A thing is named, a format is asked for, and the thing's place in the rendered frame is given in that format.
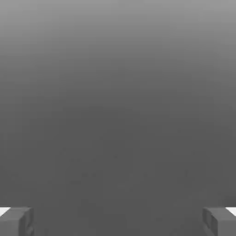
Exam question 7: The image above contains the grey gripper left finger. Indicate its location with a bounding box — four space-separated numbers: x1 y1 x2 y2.
0 206 35 236

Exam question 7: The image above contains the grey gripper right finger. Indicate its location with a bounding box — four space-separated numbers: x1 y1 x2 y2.
201 206 236 236

